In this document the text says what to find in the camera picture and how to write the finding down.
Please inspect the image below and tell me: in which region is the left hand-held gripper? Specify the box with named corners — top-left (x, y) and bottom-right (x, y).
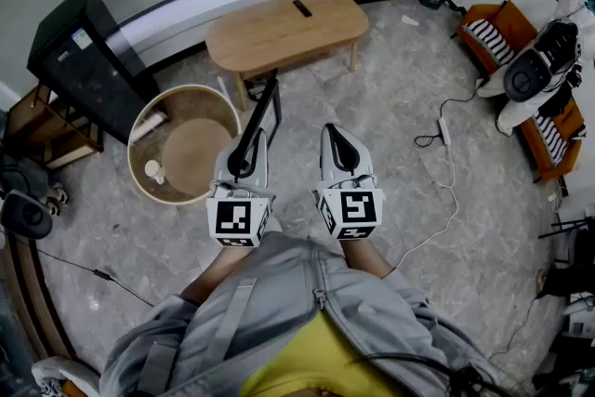
top-left (205, 127), bottom-right (276, 248)

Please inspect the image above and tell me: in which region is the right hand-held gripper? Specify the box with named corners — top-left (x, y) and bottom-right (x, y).
top-left (315, 123), bottom-right (386, 242)

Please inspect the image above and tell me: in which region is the black framed picture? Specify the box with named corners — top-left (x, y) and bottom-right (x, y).
top-left (226, 68), bottom-right (284, 179)

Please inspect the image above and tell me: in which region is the person's right forearm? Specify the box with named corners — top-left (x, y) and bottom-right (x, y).
top-left (341, 236), bottom-right (397, 280)

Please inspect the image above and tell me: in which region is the person's left forearm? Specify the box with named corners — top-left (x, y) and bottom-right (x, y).
top-left (179, 240), bottom-right (245, 306)

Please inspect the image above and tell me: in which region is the wooden coffee table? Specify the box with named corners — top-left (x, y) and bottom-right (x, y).
top-left (205, 0), bottom-right (371, 112)

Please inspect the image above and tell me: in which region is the white cup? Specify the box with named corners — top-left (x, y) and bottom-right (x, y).
top-left (143, 159), bottom-right (167, 186)

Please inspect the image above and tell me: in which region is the white tube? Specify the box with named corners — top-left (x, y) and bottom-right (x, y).
top-left (129, 111), bottom-right (168, 143)

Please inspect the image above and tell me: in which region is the white power strip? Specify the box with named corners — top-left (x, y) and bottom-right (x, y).
top-left (437, 116), bottom-right (454, 147)

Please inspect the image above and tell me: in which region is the person's grey jacket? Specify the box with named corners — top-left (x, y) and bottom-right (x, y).
top-left (99, 230), bottom-right (512, 397)

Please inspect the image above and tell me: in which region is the black cabinet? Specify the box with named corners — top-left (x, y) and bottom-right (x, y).
top-left (26, 0), bottom-right (162, 146)

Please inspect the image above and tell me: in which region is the black white striped cushion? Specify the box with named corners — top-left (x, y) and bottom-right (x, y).
top-left (464, 19), bottom-right (516, 67)
top-left (533, 112), bottom-right (571, 167)

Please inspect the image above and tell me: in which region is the person's yellow shirt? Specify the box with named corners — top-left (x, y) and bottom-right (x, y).
top-left (239, 309), bottom-right (406, 397)

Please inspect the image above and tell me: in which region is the orange sofa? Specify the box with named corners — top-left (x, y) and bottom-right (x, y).
top-left (455, 0), bottom-right (588, 182)

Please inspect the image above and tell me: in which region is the wooden shelf unit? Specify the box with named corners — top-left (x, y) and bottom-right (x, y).
top-left (3, 82), bottom-right (104, 171)

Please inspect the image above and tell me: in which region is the white floor cable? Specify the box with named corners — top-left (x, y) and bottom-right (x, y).
top-left (392, 142), bottom-right (460, 271)

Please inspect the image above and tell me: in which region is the black floor cable with adapter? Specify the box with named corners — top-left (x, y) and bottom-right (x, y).
top-left (34, 245), bottom-right (155, 308)

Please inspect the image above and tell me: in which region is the black cable on jacket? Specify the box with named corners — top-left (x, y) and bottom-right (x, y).
top-left (357, 351), bottom-right (512, 397)

